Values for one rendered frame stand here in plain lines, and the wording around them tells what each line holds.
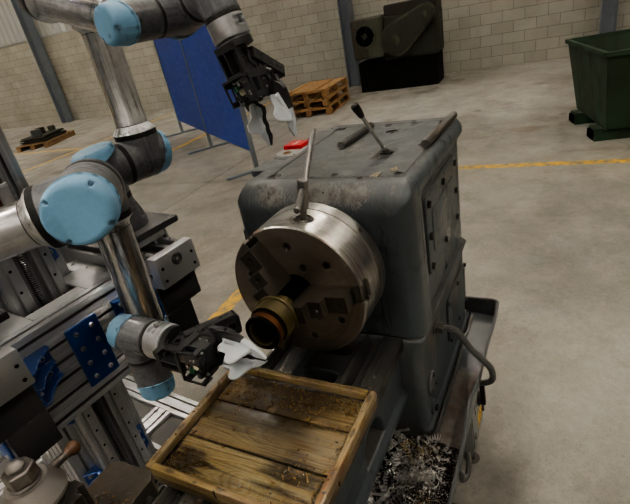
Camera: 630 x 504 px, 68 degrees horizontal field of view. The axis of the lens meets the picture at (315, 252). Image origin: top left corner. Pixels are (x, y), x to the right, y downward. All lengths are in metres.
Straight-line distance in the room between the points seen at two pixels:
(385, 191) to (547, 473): 1.34
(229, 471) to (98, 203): 0.53
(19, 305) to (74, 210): 0.57
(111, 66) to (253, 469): 1.02
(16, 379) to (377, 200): 0.82
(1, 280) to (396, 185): 0.96
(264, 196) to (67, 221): 0.47
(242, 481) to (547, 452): 1.40
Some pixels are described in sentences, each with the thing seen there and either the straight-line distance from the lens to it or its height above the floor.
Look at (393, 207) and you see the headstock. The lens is 1.00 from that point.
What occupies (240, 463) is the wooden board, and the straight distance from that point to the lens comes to 0.97.
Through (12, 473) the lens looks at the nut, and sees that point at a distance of 0.72.
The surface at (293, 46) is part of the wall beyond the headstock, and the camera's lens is 11.93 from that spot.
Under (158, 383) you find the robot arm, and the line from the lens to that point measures 1.07.
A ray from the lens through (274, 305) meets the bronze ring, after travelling 0.91.
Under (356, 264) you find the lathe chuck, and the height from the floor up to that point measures 1.15.
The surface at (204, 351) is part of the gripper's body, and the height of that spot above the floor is 1.11.
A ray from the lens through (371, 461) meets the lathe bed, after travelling 1.13.
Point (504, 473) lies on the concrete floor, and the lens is 2.02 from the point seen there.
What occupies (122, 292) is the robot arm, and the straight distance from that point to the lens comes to 1.10.
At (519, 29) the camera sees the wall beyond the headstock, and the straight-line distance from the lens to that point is 10.72.
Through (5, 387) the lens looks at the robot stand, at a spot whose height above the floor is 1.06.
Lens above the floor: 1.60
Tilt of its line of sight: 26 degrees down
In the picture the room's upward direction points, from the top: 12 degrees counter-clockwise
